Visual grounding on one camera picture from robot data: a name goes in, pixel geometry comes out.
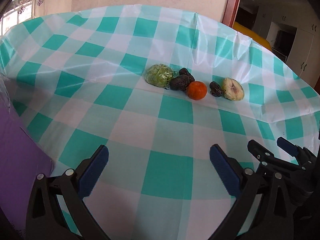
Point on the dark date beside halved fruit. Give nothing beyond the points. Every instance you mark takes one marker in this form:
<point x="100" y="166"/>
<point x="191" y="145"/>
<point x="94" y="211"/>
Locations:
<point x="215" y="89"/>

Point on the white wall cabinet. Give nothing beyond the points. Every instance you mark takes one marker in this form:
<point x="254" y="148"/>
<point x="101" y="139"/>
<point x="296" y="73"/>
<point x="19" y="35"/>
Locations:
<point x="291" y="31"/>

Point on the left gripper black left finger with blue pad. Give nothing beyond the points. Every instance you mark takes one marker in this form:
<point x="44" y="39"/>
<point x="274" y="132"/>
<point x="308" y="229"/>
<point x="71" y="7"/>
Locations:
<point x="45" y="219"/>

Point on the small orange mandarin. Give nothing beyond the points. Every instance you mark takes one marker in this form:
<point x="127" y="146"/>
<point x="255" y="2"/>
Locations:
<point x="196" y="90"/>

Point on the red door frame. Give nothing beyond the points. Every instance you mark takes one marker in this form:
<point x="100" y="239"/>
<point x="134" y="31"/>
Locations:
<point x="230" y="12"/>

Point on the floral lace curtain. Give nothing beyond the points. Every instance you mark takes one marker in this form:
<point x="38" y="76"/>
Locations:
<point x="20" y="10"/>

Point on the teal white checkered tablecloth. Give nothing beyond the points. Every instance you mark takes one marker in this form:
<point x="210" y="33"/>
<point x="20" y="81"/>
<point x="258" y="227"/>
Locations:
<point x="77" y="81"/>

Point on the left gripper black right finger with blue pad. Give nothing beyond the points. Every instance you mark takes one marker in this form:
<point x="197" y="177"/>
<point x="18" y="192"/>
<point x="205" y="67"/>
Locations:
<point x="247" y="186"/>

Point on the yellow sofa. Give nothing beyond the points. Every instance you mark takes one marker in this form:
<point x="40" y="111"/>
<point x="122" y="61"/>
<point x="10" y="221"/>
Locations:
<point x="245" y="31"/>

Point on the dark wrinkled date fruit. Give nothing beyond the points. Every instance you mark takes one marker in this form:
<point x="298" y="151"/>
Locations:
<point x="180" y="82"/>

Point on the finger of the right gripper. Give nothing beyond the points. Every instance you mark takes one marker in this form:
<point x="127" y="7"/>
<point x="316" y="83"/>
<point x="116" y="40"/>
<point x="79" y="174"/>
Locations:
<point x="303" y="155"/>
<point x="263" y="155"/>

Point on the halved pale fruit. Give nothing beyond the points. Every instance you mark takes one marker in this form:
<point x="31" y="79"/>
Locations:
<point x="232" y="90"/>

